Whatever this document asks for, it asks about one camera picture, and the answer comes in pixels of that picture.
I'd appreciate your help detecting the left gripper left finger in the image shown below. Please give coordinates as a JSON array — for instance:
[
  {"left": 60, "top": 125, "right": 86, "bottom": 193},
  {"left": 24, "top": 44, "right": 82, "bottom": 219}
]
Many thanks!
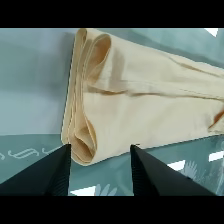
[{"left": 0, "top": 143, "right": 72, "bottom": 197}]

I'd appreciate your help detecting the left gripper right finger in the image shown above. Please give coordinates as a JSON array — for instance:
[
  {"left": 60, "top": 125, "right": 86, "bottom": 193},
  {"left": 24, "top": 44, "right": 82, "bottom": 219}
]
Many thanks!
[{"left": 129, "top": 144, "right": 216, "bottom": 197}]

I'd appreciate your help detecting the cream garment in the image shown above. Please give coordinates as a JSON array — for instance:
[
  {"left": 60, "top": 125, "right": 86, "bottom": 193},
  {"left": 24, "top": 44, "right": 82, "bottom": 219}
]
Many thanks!
[{"left": 60, "top": 27, "right": 224, "bottom": 167}]

